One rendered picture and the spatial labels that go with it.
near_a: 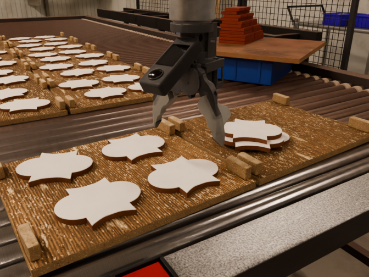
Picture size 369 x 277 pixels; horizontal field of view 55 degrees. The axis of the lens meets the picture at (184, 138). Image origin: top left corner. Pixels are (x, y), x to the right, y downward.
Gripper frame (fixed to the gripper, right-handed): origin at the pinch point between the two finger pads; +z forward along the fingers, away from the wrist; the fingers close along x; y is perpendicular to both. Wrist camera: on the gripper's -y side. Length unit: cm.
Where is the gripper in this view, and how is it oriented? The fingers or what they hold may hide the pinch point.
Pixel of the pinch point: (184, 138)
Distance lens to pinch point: 65.0
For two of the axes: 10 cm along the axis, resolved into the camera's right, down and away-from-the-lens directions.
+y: 5.9, -3.2, 7.4
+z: 0.0, 9.2, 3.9
